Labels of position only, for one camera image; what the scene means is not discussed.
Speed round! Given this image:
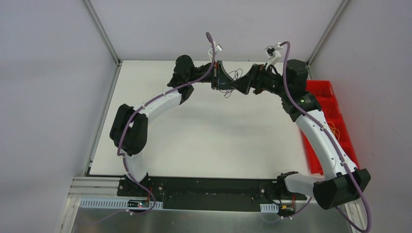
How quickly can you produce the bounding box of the red plastic bin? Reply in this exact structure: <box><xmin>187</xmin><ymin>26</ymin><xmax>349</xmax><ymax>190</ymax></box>
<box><xmin>301</xmin><ymin>80</ymin><xmax>359</xmax><ymax>175</ymax></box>

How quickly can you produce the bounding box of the right white cable duct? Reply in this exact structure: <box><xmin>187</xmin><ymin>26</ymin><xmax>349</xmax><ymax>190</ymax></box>
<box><xmin>260</xmin><ymin>203</ymin><xmax>279</xmax><ymax>213</ymax></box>

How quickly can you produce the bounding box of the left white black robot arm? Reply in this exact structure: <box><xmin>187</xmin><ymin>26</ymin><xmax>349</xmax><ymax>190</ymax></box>
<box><xmin>109</xmin><ymin>55</ymin><xmax>234</xmax><ymax>197</ymax></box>

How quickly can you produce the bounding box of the left white cable duct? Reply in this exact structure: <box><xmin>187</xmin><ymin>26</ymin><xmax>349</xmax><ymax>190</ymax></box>
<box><xmin>80</xmin><ymin>198</ymin><xmax>163</xmax><ymax>210</ymax></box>

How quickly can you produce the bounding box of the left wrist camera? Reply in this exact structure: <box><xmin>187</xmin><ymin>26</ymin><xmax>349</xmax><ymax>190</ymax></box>
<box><xmin>208</xmin><ymin>44</ymin><xmax>223</xmax><ymax>61</ymax></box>

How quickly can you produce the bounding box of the white cable duct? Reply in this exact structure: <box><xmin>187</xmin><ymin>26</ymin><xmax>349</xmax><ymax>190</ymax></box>
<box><xmin>80</xmin><ymin>198</ymin><xmax>163</xmax><ymax>210</ymax></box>
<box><xmin>260</xmin><ymin>203</ymin><xmax>279</xmax><ymax>213</ymax></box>

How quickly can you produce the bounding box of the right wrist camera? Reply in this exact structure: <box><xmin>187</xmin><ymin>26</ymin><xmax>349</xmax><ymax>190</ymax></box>
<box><xmin>264</xmin><ymin>42</ymin><xmax>283</xmax><ymax>70</ymax></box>

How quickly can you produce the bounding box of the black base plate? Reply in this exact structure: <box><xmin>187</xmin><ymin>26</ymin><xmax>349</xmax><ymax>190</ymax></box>
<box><xmin>117</xmin><ymin>176</ymin><xmax>307</xmax><ymax>212</ymax></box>

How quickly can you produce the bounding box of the aluminium frame rail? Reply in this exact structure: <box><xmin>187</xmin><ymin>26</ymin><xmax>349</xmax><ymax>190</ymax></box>
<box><xmin>68</xmin><ymin>176</ymin><xmax>359</xmax><ymax>204</ymax></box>

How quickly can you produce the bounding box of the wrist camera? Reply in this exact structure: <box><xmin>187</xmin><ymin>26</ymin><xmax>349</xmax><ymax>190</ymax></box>
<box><xmin>208</xmin><ymin>44</ymin><xmax>223</xmax><ymax>61</ymax></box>
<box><xmin>264</xmin><ymin>42</ymin><xmax>283</xmax><ymax>70</ymax></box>

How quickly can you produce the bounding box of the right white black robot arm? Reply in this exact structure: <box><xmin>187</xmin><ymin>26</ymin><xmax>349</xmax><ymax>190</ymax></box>
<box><xmin>232</xmin><ymin>59</ymin><xmax>371</xmax><ymax>210</ymax></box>

